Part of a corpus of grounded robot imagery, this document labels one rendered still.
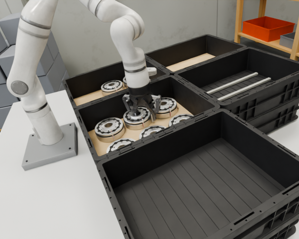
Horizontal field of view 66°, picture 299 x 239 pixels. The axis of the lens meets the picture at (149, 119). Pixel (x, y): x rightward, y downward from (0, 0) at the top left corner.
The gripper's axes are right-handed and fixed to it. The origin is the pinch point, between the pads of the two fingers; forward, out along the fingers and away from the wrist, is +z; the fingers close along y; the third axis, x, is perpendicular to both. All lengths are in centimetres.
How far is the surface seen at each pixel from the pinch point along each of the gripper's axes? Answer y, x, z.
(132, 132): -2.9, -6.4, 2.2
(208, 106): 22.3, 0.2, -5.8
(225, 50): 25, 55, -3
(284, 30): 85, 260, 52
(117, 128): -7.4, -8.1, -0.6
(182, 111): 12.1, 8.2, 2.3
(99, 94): -29.7, 18.4, 2.2
